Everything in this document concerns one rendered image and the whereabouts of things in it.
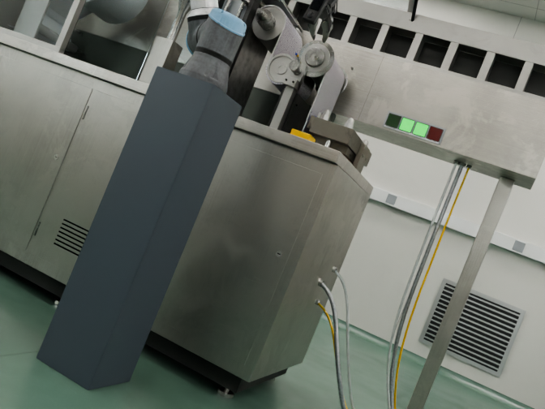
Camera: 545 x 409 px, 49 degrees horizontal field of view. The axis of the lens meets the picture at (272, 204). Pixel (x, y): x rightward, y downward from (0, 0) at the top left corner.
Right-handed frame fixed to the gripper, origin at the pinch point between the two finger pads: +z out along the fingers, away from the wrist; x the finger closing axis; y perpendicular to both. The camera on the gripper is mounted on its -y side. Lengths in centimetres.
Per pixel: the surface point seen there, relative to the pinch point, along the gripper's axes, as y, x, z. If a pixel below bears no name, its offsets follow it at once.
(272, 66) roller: -2.3, 17.9, 16.0
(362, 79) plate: 29.5, -8.6, 31.5
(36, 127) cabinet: -64, 90, 33
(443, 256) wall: 143, -51, 241
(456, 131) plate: 23, -53, 37
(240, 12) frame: -0.1, 33.6, -2.0
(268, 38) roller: 5.9, 24.9, 9.6
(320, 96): -3.3, -4.0, 22.1
